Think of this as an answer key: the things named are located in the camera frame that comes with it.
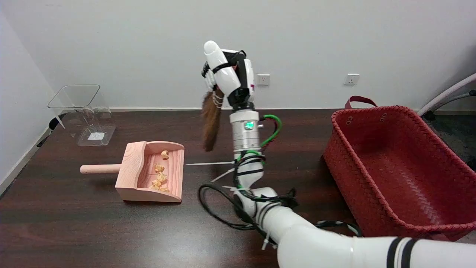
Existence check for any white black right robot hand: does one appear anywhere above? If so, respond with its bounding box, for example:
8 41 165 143
201 40 256 111

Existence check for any brown straw hand broom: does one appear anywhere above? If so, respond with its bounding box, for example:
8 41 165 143
201 89 225 152

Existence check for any red-brown woven storage basket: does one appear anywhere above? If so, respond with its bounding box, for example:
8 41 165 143
322 96 476 239

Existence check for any light wooden dustpan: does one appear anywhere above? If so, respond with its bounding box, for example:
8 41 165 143
80 141 185 203

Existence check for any clear plastic container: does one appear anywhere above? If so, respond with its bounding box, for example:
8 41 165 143
47 84 117 147

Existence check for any green robot cable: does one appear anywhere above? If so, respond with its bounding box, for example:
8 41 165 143
237 115 282 164

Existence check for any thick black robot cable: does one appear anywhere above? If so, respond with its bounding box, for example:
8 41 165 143
198 184 298 231

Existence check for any black bracket at table edge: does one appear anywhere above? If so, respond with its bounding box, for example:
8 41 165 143
36 117 67 148

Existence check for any grey chair frame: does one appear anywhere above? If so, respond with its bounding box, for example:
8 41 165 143
416 73 476 120

